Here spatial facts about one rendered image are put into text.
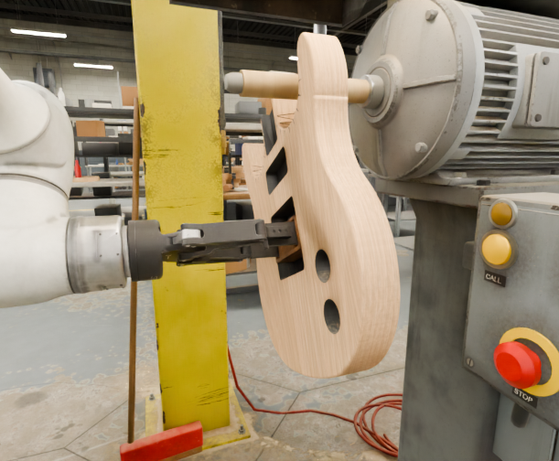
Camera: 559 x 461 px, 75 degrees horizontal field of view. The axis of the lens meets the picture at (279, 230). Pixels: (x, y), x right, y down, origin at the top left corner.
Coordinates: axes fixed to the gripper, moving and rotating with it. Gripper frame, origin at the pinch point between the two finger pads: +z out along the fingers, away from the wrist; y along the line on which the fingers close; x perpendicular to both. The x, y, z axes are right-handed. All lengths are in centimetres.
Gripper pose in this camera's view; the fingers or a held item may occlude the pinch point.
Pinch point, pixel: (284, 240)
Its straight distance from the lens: 51.3
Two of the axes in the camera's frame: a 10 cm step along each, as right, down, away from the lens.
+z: 9.4, -0.6, 3.4
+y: 3.1, -2.7, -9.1
